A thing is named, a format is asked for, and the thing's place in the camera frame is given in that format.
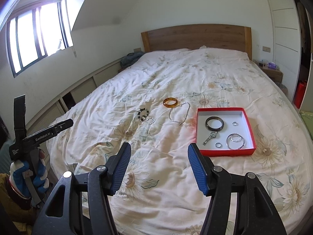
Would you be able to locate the thin silver bangle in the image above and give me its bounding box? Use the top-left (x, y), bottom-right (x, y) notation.
top-left (226, 133), bottom-right (246, 150)

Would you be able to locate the dark beaded bracelet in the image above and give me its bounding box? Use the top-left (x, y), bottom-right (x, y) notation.
top-left (136, 108), bottom-right (150, 123)

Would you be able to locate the red jewelry box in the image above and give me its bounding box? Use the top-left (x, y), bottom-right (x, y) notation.
top-left (196, 107), bottom-right (256, 157)

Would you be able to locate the silver wrist watch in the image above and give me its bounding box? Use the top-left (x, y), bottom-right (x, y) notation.
top-left (203, 131), bottom-right (218, 146)

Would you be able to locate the dark brown bangle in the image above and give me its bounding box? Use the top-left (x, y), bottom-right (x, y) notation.
top-left (205, 116), bottom-right (224, 132)

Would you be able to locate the silver chain necklace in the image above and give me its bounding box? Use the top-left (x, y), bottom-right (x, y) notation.
top-left (168, 101), bottom-right (192, 126)

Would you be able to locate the amber orange bangle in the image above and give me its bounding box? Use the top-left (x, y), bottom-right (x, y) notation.
top-left (163, 97), bottom-right (180, 109)

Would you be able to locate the gloved left hand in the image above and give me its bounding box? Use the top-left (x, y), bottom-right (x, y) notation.
top-left (9, 150), bottom-right (49, 200)

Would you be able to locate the window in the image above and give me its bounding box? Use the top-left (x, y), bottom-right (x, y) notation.
top-left (5, 0), bottom-right (73, 77)

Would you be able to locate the dark bag beside bed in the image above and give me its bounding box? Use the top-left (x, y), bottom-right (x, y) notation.
top-left (121, 52), bottom-right (144, 68)

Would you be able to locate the floral white bedspread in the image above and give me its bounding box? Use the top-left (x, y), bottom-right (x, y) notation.
top-left (47, 48), bottom-right (312, 234)

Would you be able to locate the red object by wardrobe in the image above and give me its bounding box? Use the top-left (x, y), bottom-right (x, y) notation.
top-left (294, 80), bottom-right (307, 109)

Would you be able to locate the wooden nightstand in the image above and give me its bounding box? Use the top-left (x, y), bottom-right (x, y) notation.
top-left (253, 60), bottom-right (283, 83)

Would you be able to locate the purple tissue pack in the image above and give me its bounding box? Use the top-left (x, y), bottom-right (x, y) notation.
top-left (267, 62), bottom-right (277, 70)

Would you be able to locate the wooden headboard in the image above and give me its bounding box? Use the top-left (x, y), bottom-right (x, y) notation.
top-left (141, 24), bottom-right (252, 59)

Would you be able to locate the white wardrobe door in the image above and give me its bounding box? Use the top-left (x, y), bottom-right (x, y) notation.
top-left (261, 0), bottom-right (302, 79)

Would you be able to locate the low white wall cabinet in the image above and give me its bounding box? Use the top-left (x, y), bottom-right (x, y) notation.
top-left (26, 59), bottom-right (121, 135)

